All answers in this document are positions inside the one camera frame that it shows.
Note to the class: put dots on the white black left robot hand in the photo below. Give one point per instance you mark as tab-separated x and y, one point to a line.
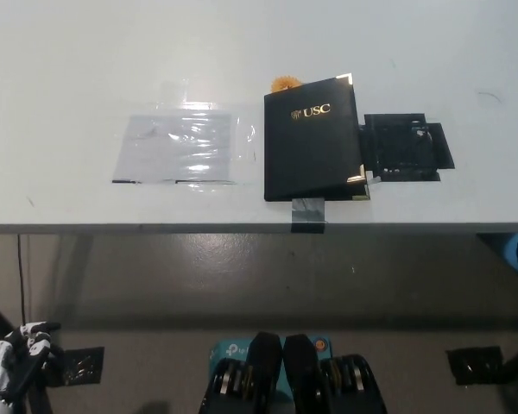
0	366

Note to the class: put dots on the black USC diary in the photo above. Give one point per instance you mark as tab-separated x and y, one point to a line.
311	146

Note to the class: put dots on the black tape patch on desk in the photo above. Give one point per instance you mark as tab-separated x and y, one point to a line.
397	146

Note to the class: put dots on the blue and black object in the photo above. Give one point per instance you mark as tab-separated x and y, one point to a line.
516	254

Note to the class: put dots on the black floor tape patch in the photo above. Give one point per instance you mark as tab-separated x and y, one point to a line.
84	365
475	365

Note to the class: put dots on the silver tape strip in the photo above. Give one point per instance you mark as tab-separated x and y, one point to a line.
308	215

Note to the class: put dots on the orange fuzzy object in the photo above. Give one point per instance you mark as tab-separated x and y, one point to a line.
282	83

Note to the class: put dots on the clear plastic film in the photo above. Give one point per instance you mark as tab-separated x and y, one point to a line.
241	138

